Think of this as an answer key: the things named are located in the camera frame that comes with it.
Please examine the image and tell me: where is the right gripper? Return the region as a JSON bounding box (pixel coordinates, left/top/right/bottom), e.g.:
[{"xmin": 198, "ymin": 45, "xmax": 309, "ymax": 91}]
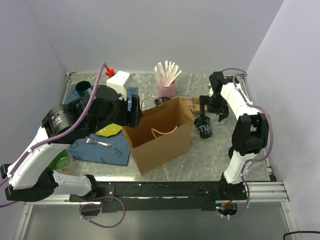
[{"xmin": 199, "ymin": 93, "xmax": 229, "ymax": 122}]

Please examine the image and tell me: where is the brown paper bag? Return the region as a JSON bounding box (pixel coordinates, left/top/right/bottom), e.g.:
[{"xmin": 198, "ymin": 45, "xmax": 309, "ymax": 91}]
[{"xmin": 122, "ymin": 97, "xmax": 195, "ymax": 175}]

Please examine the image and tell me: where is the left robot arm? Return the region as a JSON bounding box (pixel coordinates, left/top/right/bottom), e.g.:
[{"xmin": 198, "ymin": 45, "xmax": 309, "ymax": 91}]
[{"xmin": 0, "ymin": 85, "xmax": 143, "ymax": 202}]

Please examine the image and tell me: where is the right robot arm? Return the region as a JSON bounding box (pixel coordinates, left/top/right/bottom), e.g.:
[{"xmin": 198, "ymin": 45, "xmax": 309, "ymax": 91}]
[{"xmin": 194, "ymin": 71, "xmax": 271, "ymax": 200}]

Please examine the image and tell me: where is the brown pulp cup carrier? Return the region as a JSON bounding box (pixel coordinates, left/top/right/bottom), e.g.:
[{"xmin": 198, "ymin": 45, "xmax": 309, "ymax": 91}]
[{"xmin": 179, "ymin": 96, "xmax": 201, "ymax": 115}]

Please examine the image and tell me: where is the green polka dot plate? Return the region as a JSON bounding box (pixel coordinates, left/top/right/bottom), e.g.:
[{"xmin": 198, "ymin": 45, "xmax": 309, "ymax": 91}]
[{"xmin": 96, "ymin": 123, "xmax": 122, "ymax": 138}]

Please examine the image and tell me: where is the pink straw holder cup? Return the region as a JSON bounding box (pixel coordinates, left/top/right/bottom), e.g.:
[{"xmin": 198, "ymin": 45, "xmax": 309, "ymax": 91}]
[{"xmin": 156, "ymin": 80, "xmax": 177, "ymax": 99}]

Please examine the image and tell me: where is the white paper straws bundle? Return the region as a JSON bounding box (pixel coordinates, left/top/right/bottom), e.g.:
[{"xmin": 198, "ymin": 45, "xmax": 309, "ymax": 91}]
[{"xmin": 154, "ymin": 60, "xmax": 182, "ymax": 87}]

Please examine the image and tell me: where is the blue letter placemat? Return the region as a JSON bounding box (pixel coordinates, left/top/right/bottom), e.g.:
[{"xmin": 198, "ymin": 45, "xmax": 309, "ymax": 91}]
[{"xmin": 64, "ymin": 84, "xmax": 140, "ymax": 166}]

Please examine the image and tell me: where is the dark green mug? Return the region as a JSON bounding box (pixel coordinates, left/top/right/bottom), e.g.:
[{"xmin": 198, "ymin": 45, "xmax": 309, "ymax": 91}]
[{"xmin": 75, "ymin": 81, "xmax": 92, "ymax": 97}]

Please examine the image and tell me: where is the silver fork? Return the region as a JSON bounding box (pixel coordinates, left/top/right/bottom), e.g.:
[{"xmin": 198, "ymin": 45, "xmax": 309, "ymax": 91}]
[{"xmin": 83, "ymin": 138, "xmax": 113, "ymax": 147}]

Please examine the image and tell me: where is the green cup at edge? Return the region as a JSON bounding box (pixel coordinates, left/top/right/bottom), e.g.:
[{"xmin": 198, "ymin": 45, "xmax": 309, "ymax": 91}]
[{"xmin": 48, "ymin": 150, "xmax": 77, "ymax": 175}]

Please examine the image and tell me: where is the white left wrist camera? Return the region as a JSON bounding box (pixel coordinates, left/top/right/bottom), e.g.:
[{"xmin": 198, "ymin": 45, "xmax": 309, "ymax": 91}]
[{"xmin": 106, "ymin": 71, "xmax": 133, "ymax": 97}]

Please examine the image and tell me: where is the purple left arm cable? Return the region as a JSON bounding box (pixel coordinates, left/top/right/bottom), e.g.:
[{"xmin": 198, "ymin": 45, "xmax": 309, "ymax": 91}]
[{"xmin": 0, "ymin": 61, "xmax": 126, "ymax": 228}]

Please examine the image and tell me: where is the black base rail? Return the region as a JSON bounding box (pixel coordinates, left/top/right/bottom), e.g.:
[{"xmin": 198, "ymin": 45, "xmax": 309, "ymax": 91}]
[{"xmin": 69, "ymin": 181, "xmax": 247, "ymax": 213}]

